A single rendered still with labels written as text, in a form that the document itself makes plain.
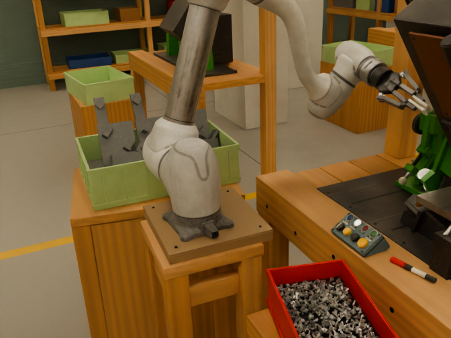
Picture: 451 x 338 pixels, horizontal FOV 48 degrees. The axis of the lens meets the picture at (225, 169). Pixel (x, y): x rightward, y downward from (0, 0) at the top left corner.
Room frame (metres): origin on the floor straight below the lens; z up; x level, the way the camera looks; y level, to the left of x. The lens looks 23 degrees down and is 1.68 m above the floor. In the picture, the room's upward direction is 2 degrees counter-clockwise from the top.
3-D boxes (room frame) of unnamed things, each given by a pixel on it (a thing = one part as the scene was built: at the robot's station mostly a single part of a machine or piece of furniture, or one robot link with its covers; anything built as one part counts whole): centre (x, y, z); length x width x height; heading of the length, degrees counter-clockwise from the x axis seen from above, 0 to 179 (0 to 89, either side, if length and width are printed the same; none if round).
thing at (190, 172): (1.43, 0.10, 1.05); 0.18 x 0.16 x 0.22; 27
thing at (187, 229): (1.41, 0.09, 0.91); 0.22 x 0.18 x 0.06; 27
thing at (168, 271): (1.43, 0.10, 0.83); 0.32 x 0.32 x 0.04; 20
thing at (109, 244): (1.99, 0.31, 0.39); 0.68 x 0.52 x 0.79; 103
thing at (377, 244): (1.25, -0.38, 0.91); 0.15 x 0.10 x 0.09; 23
